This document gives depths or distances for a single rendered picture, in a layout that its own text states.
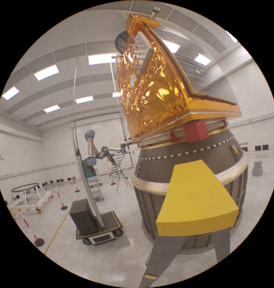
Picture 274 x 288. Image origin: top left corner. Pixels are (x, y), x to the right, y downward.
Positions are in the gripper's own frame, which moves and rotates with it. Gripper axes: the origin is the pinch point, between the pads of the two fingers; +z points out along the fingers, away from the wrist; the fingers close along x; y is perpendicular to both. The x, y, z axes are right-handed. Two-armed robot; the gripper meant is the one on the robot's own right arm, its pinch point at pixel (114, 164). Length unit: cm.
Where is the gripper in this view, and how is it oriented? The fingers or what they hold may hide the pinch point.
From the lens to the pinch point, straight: 172.3
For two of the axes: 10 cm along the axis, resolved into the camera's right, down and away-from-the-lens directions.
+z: 4.6, 8.4, 2.9
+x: 5.8, -0.3, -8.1
